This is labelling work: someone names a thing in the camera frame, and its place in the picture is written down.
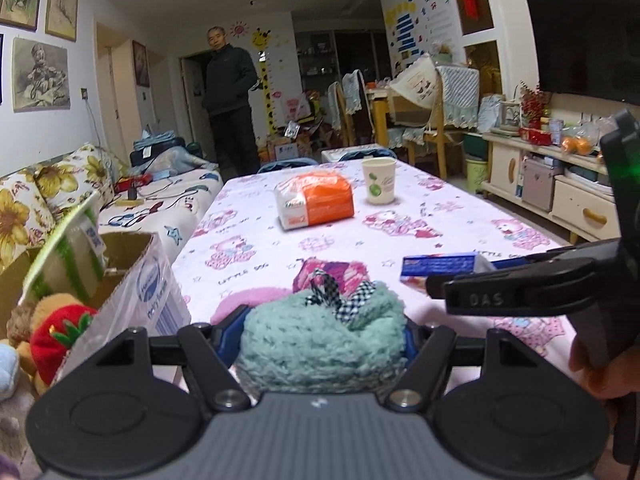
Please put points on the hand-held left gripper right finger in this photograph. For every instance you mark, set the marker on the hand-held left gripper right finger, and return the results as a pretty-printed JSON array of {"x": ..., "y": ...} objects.
[{"x": 410, "y": 342}]

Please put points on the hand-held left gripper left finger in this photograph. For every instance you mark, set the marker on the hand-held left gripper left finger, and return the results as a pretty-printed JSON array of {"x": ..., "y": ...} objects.
[{"x": 231, "y": 332}]

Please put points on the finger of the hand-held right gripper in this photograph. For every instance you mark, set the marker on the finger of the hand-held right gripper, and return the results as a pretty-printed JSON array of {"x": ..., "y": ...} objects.
[
  {"x": 500, "y": 292},
  {"x": 520, "y": 259}
]

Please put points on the blue box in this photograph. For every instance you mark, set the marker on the blue box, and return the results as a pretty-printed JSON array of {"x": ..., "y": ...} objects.
[{"x": 435, "y": 264}]

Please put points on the teal knitted hat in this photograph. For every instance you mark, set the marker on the teal knitted hat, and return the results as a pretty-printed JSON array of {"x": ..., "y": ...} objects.
[{"x": 310, "y": 355}]

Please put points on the person's right hand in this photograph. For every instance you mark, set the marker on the person's right hand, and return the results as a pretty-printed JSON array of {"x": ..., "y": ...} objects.
[{"x": 597, "y": 380}]

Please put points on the orange fruit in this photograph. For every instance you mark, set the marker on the orange fruit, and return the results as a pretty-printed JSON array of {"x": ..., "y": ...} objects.
[
  {"x": 569, "y": 146},
  {"x": 583, "y": 146}
]

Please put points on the cream television cabinet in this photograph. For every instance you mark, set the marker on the cream television cabinet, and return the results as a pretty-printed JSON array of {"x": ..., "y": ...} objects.
[{"x": 580, "y": 205}]

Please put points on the pink printed tablecloth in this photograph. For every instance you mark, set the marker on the pink printed tablecloth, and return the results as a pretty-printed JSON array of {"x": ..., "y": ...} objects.
[{"x": 450, "y": 210}]

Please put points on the green waste bin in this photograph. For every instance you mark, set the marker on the green waste bin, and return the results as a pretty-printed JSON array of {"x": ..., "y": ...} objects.
[{"x": 476, "y": 175}]

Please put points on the pink fuzzy cloth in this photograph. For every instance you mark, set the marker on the pink fuzzy cloth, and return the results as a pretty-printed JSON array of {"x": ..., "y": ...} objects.
[{"x": 330, "y": 272}]

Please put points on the red flower arrangement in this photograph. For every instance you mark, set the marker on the red flower arrangement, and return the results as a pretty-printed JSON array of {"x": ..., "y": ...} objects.
[{"x": 532, "y": 102}]

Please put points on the black television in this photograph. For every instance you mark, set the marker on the black television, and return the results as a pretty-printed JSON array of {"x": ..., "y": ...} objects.
[{"x": 585, "y": 40}]

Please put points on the cartoon printed sofa blanket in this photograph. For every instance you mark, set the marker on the cartoon printed sofa blanket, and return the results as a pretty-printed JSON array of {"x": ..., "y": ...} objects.
[{"x": 160, "y": 210}]

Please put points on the orange tissue pack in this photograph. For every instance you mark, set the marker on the orange tissue pack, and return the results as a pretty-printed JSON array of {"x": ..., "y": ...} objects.
[{"x": 320, "y": 200}]

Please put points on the white paper cup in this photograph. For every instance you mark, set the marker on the white paper cup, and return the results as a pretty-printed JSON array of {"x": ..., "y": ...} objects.
[{"x": 380, "y": 180}]

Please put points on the red strawberry plush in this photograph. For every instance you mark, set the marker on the red strawberry plush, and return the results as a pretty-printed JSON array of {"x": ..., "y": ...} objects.
[{"x": 57, "y": 340}]

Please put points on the lace covered dining chair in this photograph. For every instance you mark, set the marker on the lace covered dining chair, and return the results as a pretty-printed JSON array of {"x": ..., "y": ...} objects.
[
  {"x": 352, "y": 100},
  {"x": 457, "y": 95}
]

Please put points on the blue chair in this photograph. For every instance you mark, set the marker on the blue chair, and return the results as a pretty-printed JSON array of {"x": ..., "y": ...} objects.
[
  {"x": 370, "y": 154},
  {"x": 287, "y": 164}
]

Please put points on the red tool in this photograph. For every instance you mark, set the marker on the red tool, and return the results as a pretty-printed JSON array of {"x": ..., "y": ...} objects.
[{"x": 132, "y": 183}]

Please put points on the grey blue cloth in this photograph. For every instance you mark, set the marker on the grey blue cloth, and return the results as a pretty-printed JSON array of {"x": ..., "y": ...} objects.
[{"x": 182, "y": 160}]

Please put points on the green striped watermelon pillow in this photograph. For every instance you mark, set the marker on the green striped watermelon pillow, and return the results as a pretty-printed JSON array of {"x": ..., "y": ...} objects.
[{"x": 65, "y": 260}]

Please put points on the yellow wooden dining table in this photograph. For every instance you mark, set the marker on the yellow wooden dining table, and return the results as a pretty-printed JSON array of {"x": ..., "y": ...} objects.
[{"x": 382, "y": 120}]

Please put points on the blue bag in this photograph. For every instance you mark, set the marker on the blue bag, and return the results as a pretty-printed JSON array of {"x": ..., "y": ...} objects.
[{"x": 155, "y": 144}]

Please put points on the white printed tote bag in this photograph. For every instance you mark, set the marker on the white printed tote bag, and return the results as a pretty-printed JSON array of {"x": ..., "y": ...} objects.
[{"x": 417, "y": 82}]

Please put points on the light blue plush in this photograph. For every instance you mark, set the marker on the light blue plush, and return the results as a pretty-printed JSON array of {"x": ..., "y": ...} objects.
[{"x": 7, "y": 370}]

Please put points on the giraffe height chart sticker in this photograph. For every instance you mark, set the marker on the giraffe height chart sticker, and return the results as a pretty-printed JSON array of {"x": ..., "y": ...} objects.
[{"x": 267, "y": 85}]

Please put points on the framed violinist drawing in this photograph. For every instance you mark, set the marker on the framed violinist drawing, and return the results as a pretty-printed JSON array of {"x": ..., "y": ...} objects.
[{"x": 40, "y": 74}]

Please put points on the framed tree drawing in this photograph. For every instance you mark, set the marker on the framed tree drawing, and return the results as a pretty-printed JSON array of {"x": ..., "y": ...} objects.
[{"x": 62, "y": 6}]

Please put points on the blue wall sticker chart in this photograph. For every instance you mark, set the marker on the blue wall sticker chart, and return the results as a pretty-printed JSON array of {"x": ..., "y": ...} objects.
[{"x": 410, "y": 27}]

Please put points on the small framed wall picture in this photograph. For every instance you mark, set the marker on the small framed wall picture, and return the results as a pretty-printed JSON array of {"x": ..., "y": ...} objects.
[{"x": 141, "y": 62}]

